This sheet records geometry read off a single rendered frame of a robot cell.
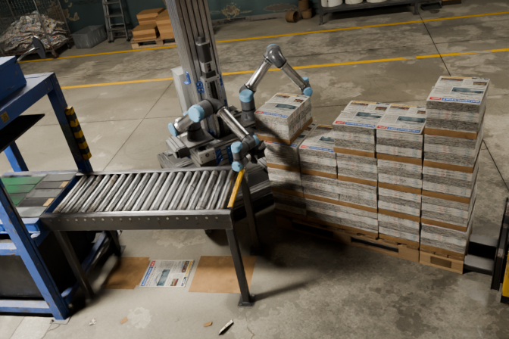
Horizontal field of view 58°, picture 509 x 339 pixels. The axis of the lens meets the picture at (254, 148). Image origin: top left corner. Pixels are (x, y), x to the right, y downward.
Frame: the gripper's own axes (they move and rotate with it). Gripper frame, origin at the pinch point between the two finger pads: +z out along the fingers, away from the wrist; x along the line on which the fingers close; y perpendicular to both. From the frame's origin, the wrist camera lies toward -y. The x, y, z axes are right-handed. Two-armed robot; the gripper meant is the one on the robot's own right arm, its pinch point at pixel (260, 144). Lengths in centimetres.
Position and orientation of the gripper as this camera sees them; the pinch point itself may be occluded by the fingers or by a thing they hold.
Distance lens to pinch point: 338.9
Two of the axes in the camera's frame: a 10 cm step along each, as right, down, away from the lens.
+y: -1.5, -8.5, -5.0
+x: -8.6, -1.3, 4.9
